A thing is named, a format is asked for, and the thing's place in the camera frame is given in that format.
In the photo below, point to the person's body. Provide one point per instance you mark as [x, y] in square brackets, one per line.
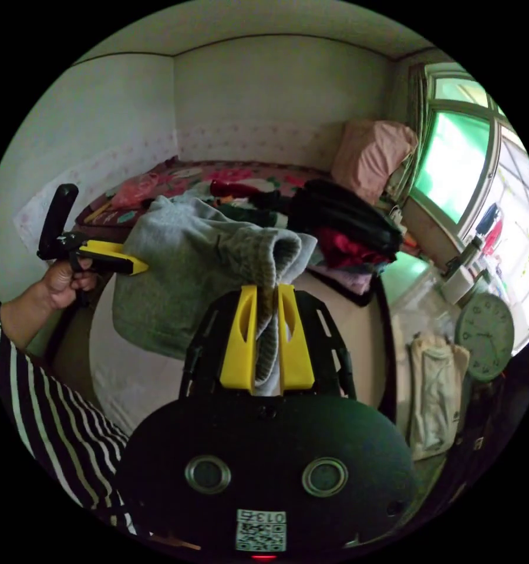
[48, 418]

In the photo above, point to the pink plastic bag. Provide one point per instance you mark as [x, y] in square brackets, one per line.
[134, 191]

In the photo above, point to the round wall clock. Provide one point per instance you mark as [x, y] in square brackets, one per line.
[486, 337]

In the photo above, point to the window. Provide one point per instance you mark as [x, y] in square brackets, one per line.
[458, 154]

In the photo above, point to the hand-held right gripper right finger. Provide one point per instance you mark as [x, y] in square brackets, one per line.
[296, 357]

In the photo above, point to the bed with floral sheet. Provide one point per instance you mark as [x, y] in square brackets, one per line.
[246, 169]

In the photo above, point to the pink pillow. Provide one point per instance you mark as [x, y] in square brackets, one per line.
[374, 154]

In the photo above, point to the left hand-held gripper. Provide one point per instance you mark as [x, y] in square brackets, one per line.
[64, 249]

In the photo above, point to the curtain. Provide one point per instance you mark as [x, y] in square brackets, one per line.
[416, 132]

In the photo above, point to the person's left forearm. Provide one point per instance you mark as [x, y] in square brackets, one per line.
[22, 321]

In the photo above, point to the red garment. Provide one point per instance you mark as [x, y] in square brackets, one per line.
[233, 188]

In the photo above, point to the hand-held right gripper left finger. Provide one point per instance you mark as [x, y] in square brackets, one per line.
[240, 352]

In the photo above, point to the gray pants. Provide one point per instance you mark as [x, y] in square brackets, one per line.
[171, 264]

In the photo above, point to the pile of clothes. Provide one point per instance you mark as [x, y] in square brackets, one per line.
[348, 229]

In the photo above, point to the dark thermos bottle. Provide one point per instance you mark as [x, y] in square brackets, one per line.
[475, 250]

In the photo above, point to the person's left hand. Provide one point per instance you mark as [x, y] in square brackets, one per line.
[61, 286]

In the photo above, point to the white box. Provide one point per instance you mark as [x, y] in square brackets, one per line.
[458, 284]

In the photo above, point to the beige cloth bag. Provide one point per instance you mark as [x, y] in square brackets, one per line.
[436, 396]

